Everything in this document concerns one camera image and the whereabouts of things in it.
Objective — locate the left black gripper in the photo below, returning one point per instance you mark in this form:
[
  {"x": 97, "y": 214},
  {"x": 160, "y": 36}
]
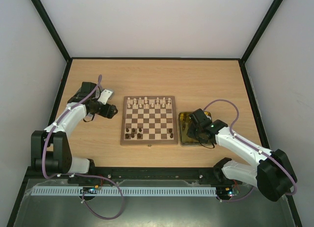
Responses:
[{"x": 108, "y": 113}]

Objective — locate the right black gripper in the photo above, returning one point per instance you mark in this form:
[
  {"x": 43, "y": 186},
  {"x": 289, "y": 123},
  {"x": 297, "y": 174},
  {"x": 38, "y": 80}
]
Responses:
[{"x": 194, "y": 130}]

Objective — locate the gold tin with pieces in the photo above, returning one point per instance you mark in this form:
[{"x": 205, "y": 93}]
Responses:
[{"x": 183, "y": 120}]

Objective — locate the wooden chess board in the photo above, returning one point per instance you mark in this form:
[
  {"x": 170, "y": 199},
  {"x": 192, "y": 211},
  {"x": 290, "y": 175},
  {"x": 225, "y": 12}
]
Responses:
[{"x": 149, "y": 124}]

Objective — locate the silver tin lid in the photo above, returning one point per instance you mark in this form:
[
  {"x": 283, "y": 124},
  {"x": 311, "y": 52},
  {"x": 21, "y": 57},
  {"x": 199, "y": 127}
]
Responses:
[{"x": 77, "y": 97}]

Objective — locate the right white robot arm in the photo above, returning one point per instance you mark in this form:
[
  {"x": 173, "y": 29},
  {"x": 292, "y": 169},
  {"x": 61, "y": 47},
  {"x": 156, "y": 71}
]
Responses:
[{"x": 254, "y": 155}]

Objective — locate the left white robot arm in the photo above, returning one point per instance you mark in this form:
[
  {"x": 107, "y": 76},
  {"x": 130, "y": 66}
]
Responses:
[{"x": 50, "y": 149}]

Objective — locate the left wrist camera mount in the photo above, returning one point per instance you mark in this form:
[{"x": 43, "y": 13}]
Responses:
[{"x": 105, "y": 96}]

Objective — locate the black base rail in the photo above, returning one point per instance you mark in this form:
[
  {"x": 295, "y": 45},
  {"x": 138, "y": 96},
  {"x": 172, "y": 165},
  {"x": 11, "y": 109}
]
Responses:
[{"x": 152, "y": 174}]

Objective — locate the black enclosure frame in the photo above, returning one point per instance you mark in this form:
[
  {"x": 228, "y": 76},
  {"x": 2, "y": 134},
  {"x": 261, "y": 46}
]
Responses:
[{"x": 247, "y": 82}]

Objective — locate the white slotted cable duct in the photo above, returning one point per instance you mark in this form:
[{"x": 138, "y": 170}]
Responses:
[{"x": 125, "y": 191}]

